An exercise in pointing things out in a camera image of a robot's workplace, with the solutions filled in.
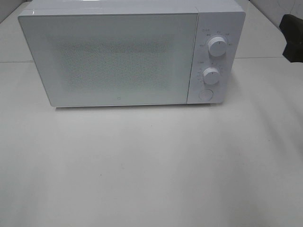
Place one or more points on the white microwave door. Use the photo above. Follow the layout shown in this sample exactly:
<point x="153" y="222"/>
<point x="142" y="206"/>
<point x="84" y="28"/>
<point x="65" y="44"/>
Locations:
<point x="112" y="60"/>

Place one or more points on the white round knob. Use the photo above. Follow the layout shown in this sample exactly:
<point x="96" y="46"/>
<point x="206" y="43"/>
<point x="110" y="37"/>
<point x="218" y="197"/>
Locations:
<point x="211" y="76"/>
<point x="217" y="45"/>

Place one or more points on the round white door button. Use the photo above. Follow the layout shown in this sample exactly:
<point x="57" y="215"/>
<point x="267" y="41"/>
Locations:
<point x="206" y="95"/>

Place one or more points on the white microwave oven body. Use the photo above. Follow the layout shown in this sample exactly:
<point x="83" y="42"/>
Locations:
<point x="214" y="17"/>

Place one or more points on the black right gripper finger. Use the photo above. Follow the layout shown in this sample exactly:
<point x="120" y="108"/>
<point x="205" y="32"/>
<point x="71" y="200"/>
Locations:
<point x="291" y="26"/>
<point x="293" y="51"/>

